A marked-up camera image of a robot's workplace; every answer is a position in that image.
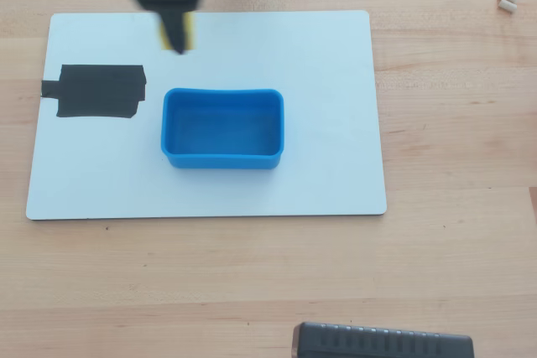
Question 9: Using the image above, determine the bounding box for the black tape patch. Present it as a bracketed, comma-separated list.
[40, 63, 149, 121]

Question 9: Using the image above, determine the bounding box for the black ribbed device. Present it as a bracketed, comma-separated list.
[291, 321, 476, 358]

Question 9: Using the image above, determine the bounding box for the white rectangular board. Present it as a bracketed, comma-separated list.
[25, 10, 388, 221]

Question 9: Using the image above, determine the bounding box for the yellow cube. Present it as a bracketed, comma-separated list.
[160, 12, 199, 52]

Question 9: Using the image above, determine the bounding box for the blue rectangular bin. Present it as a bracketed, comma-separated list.
[159, 87, 286, 170]

